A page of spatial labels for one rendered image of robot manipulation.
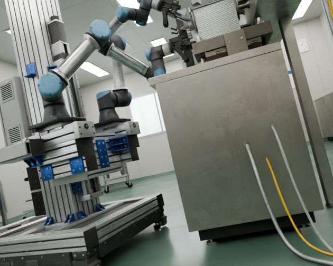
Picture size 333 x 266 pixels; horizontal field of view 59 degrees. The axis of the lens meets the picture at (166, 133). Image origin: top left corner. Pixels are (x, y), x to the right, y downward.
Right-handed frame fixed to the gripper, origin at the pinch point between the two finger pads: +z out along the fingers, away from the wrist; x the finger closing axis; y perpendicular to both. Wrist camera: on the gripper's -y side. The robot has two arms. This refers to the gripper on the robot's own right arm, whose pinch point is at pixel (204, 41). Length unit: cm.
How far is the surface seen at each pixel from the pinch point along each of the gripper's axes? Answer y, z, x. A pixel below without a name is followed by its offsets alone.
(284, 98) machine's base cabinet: -46, 29, -26
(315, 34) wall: 133, 247, 556
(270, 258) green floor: -109, 5, -45
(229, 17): 9.2, 17.1, -0.3
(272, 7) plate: 5.0, 39.2, -6.4
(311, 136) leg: -68, 46, 13
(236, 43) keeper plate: -12.8, 15.0, -22.0
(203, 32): 5.1, 0.9, -0.3
